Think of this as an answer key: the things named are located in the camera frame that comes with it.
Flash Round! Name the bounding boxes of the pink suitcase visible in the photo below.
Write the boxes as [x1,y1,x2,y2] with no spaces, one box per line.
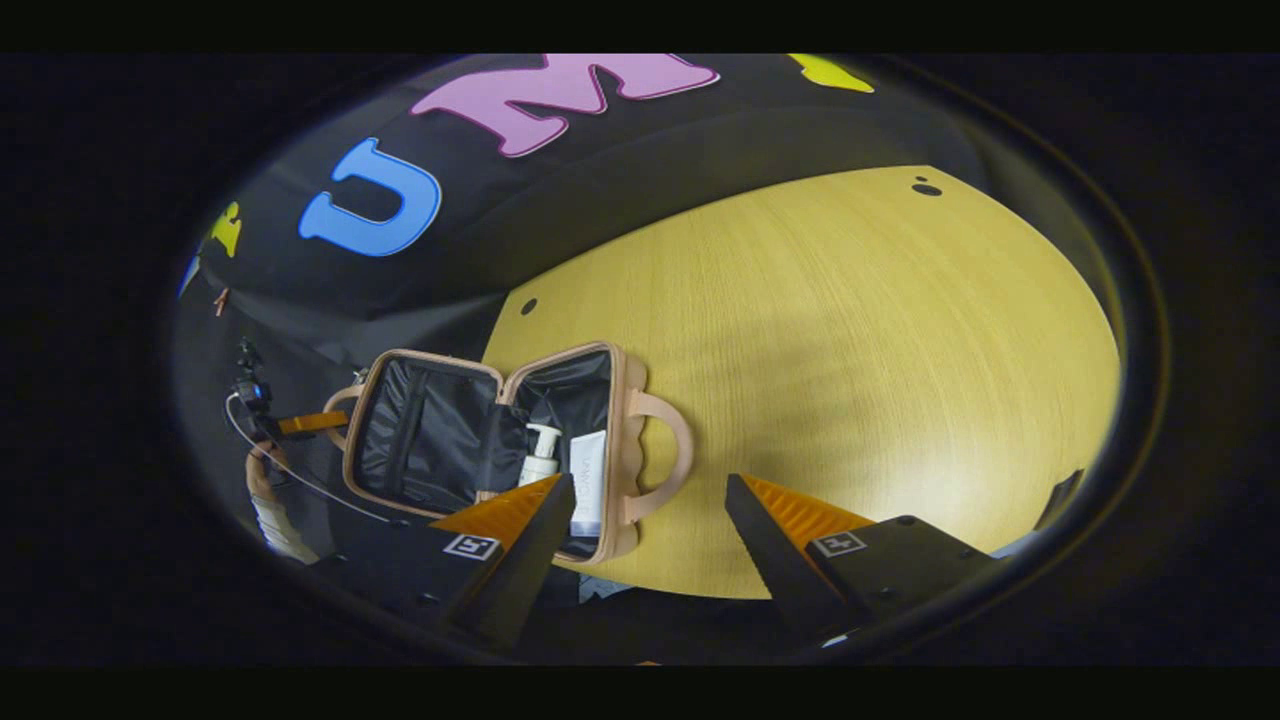
[324,340,695,567]

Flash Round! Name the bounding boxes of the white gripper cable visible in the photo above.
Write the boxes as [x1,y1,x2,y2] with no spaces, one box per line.
[224,392,394,525]

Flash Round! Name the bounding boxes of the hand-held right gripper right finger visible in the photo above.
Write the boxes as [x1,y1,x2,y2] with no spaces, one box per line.
[725,473,1011,643]

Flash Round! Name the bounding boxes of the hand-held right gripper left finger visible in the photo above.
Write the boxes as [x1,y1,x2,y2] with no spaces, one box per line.
[310,473,579,653]

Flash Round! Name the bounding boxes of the white skin care tube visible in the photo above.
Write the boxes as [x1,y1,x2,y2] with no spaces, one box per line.
[567,430,608,539]

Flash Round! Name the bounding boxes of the white pump bottle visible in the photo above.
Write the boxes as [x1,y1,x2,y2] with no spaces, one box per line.
[516,423,564,489]

